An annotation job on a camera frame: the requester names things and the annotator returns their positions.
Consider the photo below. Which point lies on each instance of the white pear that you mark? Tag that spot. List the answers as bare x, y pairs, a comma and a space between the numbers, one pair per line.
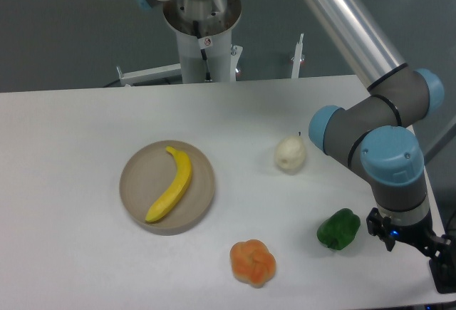
290, 154

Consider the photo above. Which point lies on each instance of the orange knotted bread roll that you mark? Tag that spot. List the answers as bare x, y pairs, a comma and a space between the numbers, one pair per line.
252, 263

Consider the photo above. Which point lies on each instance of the white frame bracket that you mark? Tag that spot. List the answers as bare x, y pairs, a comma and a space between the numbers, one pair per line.
298, 57
148, 75

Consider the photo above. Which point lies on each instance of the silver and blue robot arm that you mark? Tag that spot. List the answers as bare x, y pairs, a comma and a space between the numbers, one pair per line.
371, 139

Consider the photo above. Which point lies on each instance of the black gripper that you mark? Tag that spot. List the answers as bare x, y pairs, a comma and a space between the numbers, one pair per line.
440, 250

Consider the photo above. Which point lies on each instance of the yellow banana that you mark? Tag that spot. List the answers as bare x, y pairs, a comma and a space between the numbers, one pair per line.
177, 188

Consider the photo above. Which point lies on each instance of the white left frame bracket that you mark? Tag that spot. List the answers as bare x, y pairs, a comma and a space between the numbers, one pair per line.
148, 75

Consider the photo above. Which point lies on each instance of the white right frame bracket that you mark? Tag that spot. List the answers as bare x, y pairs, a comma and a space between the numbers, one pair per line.
298, 57

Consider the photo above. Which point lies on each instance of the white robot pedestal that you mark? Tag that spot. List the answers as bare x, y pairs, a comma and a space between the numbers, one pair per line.
203, 30

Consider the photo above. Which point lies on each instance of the green bell pepper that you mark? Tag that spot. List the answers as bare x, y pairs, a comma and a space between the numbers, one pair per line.
339, 230

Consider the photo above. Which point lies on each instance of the beige round plate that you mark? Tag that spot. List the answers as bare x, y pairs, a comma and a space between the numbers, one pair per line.
147, 175

